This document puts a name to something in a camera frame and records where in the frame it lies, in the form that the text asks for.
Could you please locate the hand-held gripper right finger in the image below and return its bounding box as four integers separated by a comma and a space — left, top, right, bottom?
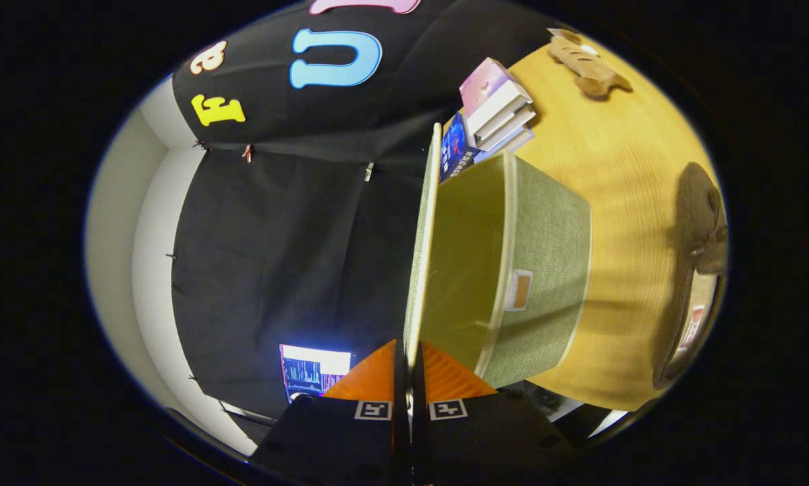
411, 341, 580, 486

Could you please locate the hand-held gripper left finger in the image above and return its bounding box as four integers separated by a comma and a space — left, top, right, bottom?
252, 340, 408, 486

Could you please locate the green fabric storage box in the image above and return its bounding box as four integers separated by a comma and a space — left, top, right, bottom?
404, 121, 592, 389

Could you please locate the brown fuzzy slipper shoe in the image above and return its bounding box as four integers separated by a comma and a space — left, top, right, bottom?
652, 162, 729, 391

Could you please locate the computer monitor screen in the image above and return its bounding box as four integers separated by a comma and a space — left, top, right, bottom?
279, 343, 352, 404

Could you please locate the black backdrop cloth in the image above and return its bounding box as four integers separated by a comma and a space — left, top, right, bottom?
171, 0, 560, 426

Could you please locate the blue cover book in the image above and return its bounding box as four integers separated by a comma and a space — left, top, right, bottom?
440, 111, 484, 184

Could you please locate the white paperback book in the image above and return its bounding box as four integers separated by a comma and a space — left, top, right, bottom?
485, 128, 535, 161
475, 105, 536, 153

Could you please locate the pink cover book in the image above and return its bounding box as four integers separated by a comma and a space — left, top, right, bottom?
459, 57, 533, 136

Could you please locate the brown bread-shaped plush toy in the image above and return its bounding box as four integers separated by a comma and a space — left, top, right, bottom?
547, 28, 633, 99

